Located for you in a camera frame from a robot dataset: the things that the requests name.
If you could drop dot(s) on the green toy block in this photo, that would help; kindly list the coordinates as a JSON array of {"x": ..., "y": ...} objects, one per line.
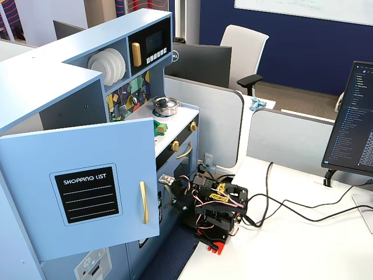
[{"x": 160, "y": 128}]

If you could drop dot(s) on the small wrist camera board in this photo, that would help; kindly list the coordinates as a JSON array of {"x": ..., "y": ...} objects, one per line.
[{"x": 166, "y": 179}]

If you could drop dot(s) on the grey power outlet box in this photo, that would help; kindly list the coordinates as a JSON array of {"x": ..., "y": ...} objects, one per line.
[{"x": 208, "y": 160}]

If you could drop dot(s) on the steel toy pot with lid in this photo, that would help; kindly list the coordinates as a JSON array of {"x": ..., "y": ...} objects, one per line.
[{"x": 166, "y": 105}]

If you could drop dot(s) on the computer monitor with code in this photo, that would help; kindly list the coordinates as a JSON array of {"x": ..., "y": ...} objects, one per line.
[{"x": 349, "y": 122}]

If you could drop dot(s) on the red arm base clamp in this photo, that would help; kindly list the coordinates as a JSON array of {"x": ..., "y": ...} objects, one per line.
[{"x": 214, "y": 242}]

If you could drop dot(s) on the crumpled blue cloth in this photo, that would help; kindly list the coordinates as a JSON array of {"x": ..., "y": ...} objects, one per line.
[{"x": 256, "y": 104}]

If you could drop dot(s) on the gold stove knob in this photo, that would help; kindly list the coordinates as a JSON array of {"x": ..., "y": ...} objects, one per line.
[
  {"x": 175, "y": 146},
  {"x": 193, "y": 126}
]

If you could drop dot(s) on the black monitor mount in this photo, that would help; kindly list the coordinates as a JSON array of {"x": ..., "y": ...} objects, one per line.
[{"x": 330, "y": 176}]

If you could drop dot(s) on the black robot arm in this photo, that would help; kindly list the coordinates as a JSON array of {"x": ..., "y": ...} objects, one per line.
[{"x": 221, "y": 210}]

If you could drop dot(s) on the white office chair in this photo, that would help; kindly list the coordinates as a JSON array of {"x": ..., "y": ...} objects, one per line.
[{"x": 243, "y": 49}]

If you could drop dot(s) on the blue toy kitchen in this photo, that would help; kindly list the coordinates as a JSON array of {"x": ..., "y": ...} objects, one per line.
[{"x": 43, "y": 76}]

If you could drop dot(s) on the whiteboard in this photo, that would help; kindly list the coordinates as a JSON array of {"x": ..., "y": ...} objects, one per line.
[{"x": 306, "y": 7}]

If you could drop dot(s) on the hanging toy utensils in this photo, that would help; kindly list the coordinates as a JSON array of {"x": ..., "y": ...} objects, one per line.
[{"x": 134, "y": 97}]

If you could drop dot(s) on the silver monitor base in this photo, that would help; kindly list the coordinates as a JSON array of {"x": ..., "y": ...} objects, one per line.
[{"x": 364, "y": 210}]

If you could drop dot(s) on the white toy plate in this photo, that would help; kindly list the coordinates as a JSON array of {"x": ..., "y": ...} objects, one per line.
[
  {"x": 99, "y": 68},
  {"x": 121, "y": 65},
  {"x": 113, "y": 65}
]

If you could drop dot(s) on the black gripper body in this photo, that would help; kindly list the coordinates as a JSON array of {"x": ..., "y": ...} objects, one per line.
[{"x": 178, "y": 186}]

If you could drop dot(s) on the grey desk partition panel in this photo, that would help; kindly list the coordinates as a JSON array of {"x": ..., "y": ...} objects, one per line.
[
  {"x": 288, "y": 140},
  {"x": 215, "y": 122}
]

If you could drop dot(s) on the black Dell monitor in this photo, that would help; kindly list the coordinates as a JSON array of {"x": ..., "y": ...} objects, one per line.
[{"x": 201, "y": 65}]

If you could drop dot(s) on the dark monitor back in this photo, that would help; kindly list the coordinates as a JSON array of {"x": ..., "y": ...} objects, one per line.
[{"x": 65, "y": 29}]

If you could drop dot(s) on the blue shopping list cabinet door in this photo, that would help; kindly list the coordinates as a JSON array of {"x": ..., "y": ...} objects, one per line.
[{"x": 29, "y": 163}]

